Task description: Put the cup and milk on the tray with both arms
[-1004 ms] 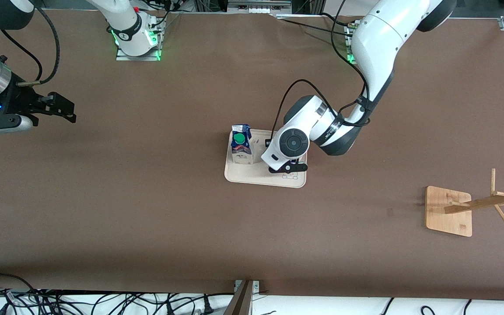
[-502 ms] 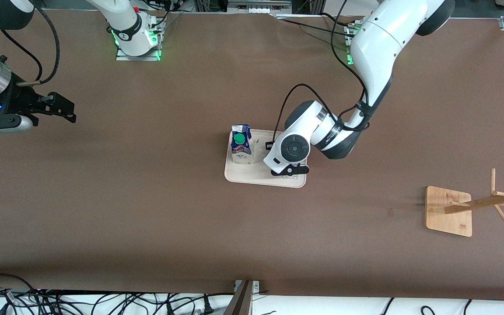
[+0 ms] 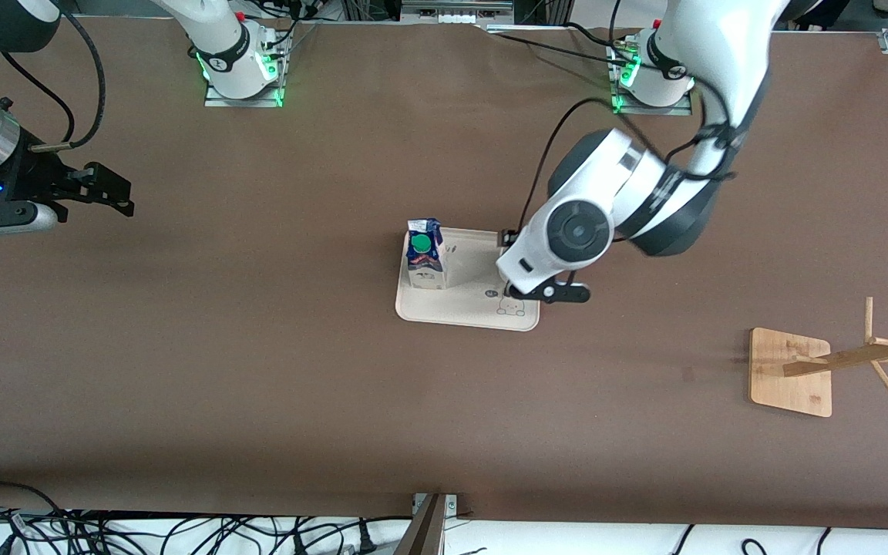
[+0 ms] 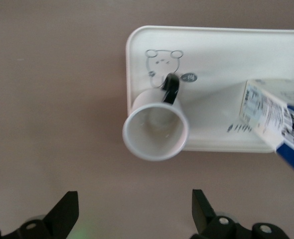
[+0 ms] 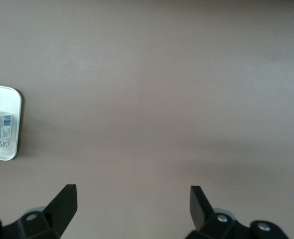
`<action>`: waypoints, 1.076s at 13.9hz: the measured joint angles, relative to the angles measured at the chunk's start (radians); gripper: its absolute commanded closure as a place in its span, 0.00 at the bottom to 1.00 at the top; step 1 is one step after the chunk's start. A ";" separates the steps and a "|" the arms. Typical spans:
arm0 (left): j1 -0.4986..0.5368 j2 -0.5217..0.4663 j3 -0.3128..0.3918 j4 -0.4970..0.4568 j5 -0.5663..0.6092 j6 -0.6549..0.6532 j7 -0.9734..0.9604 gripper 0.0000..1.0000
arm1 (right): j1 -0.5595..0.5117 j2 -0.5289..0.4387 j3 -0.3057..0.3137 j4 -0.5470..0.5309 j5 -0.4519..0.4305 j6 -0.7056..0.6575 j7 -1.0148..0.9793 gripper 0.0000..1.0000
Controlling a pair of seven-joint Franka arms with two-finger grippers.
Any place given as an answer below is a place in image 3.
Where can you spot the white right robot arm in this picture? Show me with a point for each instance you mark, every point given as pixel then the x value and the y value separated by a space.
pixel 224 35

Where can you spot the brown table cover sheet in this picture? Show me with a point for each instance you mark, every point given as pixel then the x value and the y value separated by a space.
pixel 444 424

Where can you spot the aluminium profile beam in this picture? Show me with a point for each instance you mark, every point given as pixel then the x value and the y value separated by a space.
pixel 425 532

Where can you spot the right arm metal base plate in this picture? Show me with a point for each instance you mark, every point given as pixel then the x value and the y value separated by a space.
pixel 216 101

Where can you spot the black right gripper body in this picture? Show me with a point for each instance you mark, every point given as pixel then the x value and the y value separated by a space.
pixel 37 180

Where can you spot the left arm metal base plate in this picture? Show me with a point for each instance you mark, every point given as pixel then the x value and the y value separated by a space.
pixel 648 111

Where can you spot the beige rabbit print tray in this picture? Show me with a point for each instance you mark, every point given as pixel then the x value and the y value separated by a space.
pixel 467 308

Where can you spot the wooden mug stand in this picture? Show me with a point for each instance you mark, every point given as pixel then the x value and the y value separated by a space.
pixel 783 385

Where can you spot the grey metal rail bracket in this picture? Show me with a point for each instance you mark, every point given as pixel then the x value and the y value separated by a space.
pixel 455 9

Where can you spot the blue milk carton green cap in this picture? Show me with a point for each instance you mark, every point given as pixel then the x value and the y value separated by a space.
pixel 425 270

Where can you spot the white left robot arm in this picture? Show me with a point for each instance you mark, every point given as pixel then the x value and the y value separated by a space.
pixel 714 46

